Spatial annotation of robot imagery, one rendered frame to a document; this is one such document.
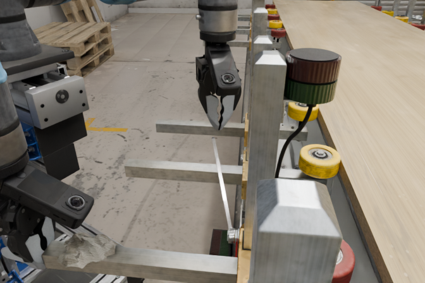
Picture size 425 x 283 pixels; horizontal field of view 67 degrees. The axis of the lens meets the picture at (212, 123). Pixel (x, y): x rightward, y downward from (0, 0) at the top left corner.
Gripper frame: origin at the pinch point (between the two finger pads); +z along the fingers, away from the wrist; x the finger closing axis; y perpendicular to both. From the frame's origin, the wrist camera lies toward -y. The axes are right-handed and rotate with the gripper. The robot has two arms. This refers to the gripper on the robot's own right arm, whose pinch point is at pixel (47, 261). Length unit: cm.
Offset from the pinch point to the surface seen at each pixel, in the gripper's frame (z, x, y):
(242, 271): -4.4, 1.7, -31.3
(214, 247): 12.4, -16.8, -25.3
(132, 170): -1.6, -23.5, -6.4
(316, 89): -31.1, -1.0, -38.0
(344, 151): -7, -27, -51
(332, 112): -7, -47, -53
